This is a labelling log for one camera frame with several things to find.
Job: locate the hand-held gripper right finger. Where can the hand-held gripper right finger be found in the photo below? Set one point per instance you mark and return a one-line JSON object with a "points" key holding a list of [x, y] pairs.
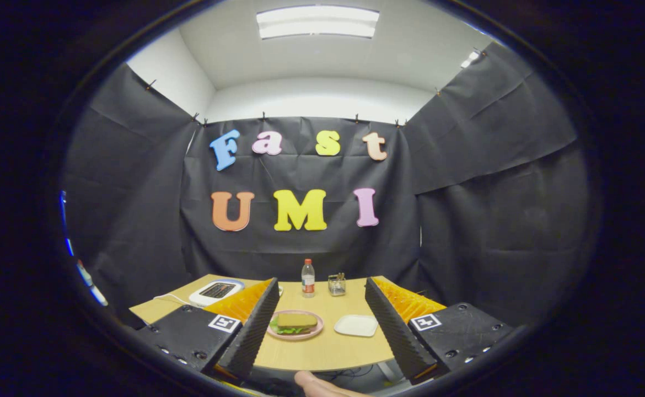
{"points": [[394, 331]]}

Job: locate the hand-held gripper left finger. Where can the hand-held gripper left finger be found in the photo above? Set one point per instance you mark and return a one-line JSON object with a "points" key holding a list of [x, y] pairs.
{"points": [[256, 331]]}

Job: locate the green lettuce leaf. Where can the green lettuce leaf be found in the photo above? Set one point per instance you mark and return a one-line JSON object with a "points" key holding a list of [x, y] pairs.
{"points": [[292, 331]]}

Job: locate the brown bread slice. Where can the brown bread slice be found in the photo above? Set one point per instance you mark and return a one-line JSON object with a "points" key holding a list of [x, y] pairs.
{"points": [[296, 320]]}

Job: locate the white square plate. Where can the white square plate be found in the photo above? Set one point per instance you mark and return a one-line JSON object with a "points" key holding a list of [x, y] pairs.
{"points": [[355, 325]]}

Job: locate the pink plate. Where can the pink plate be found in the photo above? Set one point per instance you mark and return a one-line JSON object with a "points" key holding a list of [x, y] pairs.
{"points": [[317, 330]]}

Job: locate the white toaster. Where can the white toaster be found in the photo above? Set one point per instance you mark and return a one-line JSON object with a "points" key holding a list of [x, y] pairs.
{"points": [[198, 299]]}

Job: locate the clear bottle red cap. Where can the clear bottle red cap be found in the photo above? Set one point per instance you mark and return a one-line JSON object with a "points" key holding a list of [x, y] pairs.
{"points": [[308, 281]]}

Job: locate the black backdrop cloth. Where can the black backdrop cloth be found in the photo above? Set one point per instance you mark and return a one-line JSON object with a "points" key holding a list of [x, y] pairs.
{"points": [[300, 248]]}

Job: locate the ceiling light panel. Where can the ceiling light panel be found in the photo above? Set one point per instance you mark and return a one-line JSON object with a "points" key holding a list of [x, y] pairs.
{"points": [[470, 58], [317, 22]]}

